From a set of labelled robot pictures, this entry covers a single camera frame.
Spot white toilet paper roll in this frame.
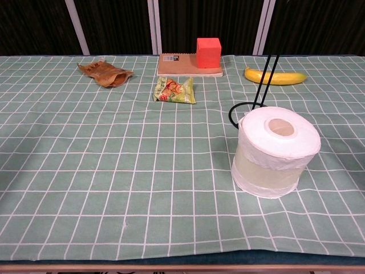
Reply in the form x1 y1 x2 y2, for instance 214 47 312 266
231 106 322 200

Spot brown kraft spiral notebook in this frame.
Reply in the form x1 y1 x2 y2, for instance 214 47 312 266
157 53 224 78

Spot white partition frame post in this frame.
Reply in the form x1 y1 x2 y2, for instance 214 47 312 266
147 0 162 55
64 0 92 56
253 0 277 55

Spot green checked tablecloth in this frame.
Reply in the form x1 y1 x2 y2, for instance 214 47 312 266
0 54 365 262

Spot green snack packet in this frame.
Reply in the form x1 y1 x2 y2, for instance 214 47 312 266
152 76 197 105

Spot brown snack packet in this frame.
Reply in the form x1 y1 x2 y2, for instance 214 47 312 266
76 61 135 88

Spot red cube block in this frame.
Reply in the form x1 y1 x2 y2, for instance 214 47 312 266
196 37 222 70

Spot yellow banana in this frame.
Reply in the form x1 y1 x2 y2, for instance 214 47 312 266
244 66 309 86

